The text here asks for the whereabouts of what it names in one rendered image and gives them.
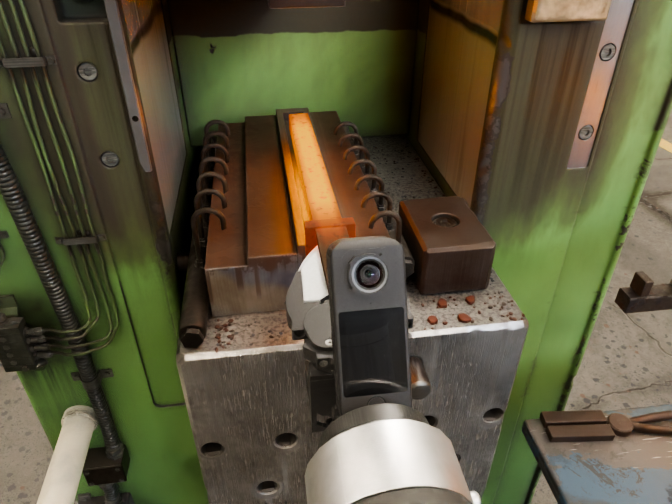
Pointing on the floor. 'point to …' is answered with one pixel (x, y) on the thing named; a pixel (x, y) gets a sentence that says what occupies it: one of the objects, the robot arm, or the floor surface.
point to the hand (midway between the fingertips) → (333, 246)
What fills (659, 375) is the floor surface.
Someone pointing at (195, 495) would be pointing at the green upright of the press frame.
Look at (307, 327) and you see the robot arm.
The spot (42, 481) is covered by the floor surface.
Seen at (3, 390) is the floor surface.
